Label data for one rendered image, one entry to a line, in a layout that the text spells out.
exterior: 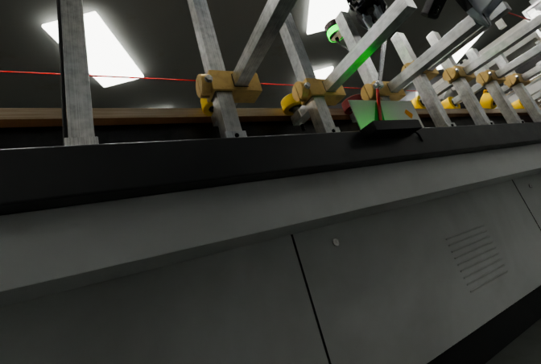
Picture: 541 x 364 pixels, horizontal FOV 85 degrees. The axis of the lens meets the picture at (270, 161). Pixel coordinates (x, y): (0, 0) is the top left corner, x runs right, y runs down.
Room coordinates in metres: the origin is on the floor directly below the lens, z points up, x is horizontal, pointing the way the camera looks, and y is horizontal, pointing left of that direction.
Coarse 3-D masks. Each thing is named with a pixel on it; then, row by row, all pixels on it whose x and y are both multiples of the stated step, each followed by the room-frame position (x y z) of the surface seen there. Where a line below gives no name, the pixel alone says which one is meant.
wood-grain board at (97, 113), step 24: (0, 120) 0.49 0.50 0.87; (24, 120) 0.51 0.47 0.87; (48, 120) 0.53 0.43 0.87; (96, 120) 0.58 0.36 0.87; (120, 120) 0.61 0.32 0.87; (144, 120) 0.64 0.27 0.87; (168, 120) 0.67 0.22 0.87; (192, 120) 0.71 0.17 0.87; (240, 120) 0.78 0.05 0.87; (264, 120) 0.83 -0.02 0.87; (288, 120) 0.88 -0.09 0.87
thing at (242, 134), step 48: (96, 144) 0.40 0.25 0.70; (144, 144) 0.43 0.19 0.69; (192, 144) 0.47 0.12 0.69; (240, 144) 0.52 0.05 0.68; (288, 144) 0.57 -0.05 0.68; (336, 144) 0.64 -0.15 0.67; (384, 144) 0.72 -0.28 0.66; (432, 144) 0.82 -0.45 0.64; (480, 144) 0.94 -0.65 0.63; (528, 144) 1.20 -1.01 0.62; (0, 192) 0.34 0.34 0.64; (48, 192) 0.36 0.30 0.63; (96, 192) 0.39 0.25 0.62; (144, 192) 0.45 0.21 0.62
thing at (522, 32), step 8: (536, 16) 0.85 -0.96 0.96; (528, 24) 0.87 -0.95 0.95; (536, 24) 0.86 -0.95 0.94; (520, 32) 0.89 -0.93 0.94; (528, 32) 0.88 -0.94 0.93; (504, 40) 0.93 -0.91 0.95; (512, 40) 0.92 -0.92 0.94; (520, 40) 0.92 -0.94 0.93; (496, 48) 0.96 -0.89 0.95; (504, 48) 0.94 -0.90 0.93; (480, 56) 1.00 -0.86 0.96; (488, 56) 0.99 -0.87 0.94; (496, 56) 0.99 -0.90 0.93; (472, 64) 1.03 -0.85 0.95; (480, 64) 1.02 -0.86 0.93; (472, 72) 1.06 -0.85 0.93; (440, 88) 1.15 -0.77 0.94; (448, 88) 1.15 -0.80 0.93
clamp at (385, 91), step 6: (366, 84) 0.78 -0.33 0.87; (372, 84) 0.78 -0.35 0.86; (384, 84) 0.80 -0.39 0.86; (366, 90) 0.79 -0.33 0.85; (372, 90) 0.77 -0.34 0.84; (384, 90) 0.79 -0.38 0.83; (402, 90) 0.83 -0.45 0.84; (366, 96) 0.79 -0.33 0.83; (372, 96) 0.78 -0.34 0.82; (384, 96) 0.80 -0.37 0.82; (390, 96) 0.81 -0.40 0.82; (396, 96) 0.82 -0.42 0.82; (402, 96) 0.83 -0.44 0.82
